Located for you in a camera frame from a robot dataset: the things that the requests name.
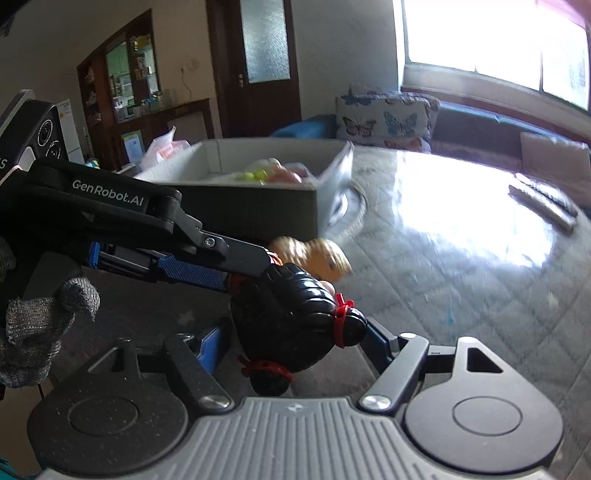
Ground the yellow peanut toy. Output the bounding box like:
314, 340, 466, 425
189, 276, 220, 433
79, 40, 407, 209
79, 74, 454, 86
268, 235, 354, 282

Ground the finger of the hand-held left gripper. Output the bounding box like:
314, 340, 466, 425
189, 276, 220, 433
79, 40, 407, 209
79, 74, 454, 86
83, 240, 232, 291
173, 198, 273, 278

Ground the white remote control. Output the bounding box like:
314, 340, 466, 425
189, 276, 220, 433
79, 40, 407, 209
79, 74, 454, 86
508, 184, 575, 230

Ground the red and white plush toy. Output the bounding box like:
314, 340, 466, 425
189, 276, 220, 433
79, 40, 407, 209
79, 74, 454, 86
270, 164, 319, 186

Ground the butterfly print pillow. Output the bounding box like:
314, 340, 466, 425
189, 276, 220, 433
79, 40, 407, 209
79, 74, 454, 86
348, 84, 440, 139
335, 95, 432, 152

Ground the white appliance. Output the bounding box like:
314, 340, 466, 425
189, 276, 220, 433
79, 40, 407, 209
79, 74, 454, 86
58, 99, 86, 162

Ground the tall wooden display cabinet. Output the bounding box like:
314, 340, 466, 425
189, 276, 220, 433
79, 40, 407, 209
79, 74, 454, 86
76, 9, 162, 125

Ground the grey cardboard box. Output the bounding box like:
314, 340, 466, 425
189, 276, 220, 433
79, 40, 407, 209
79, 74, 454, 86
139, 138, 355, 241

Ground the dark remote control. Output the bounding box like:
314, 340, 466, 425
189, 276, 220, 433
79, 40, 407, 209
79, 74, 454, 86
515, 173, 579, 217

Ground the person's left hand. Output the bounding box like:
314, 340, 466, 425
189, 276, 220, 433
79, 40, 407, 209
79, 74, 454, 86
0, 237, 100, 388

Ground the window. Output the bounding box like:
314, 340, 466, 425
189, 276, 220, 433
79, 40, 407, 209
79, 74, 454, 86
394, 0, 591, 112

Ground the blue sofa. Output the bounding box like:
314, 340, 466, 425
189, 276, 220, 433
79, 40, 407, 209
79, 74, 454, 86
270, 99, 591, 208

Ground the black-haired doll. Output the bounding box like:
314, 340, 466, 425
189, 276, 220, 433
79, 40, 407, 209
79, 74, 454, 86
228, 262, 368, 398

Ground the dark wooden door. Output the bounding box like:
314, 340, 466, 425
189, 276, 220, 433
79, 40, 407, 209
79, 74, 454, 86
206, 0, 303, 138

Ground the white plastic bag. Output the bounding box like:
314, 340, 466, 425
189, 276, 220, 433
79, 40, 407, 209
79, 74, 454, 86
139, 124, 192, 174

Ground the grey pillow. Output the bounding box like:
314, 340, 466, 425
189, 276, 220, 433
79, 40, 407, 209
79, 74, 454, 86
519, 131, 591, 185

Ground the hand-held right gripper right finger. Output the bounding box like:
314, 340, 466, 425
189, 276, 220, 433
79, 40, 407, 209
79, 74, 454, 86
360, 319, 506, 412

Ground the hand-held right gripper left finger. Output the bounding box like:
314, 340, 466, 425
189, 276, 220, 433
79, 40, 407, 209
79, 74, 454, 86
88, 323, 234, 414

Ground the low wooden cabinet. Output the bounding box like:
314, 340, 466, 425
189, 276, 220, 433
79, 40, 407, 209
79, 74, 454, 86
92, 98, 215, 169

